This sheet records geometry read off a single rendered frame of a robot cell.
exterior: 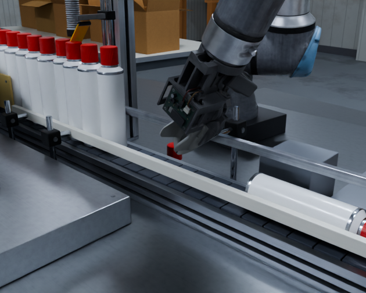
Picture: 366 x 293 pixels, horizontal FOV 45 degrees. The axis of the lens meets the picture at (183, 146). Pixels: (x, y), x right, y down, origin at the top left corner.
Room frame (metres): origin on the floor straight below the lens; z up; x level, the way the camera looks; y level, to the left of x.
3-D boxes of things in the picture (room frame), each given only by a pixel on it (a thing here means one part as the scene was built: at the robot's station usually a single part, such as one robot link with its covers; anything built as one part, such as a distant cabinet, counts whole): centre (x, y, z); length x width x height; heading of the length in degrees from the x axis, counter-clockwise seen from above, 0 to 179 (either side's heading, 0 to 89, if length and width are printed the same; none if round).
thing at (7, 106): (0.97, 0.38, 0.89); 0.06 x 0.03 x 0.12; 137
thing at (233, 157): (0.73, -0.08, 0.91); 0.07 x 0.03 x 0.17; 137
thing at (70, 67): (0.90, 0.22, 0.98); 0.05 x 0.05 x 0.20
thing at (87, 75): (0.87, 0.18, 0.98); 0.05 x 0.05 x 0.20
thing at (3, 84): (1.08, 0.45, 0.94); 0.10 x 0.01 x 0.09; 47
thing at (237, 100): (1.09, -0.12, 0.93); 0.15 x 0.15 x 0.10
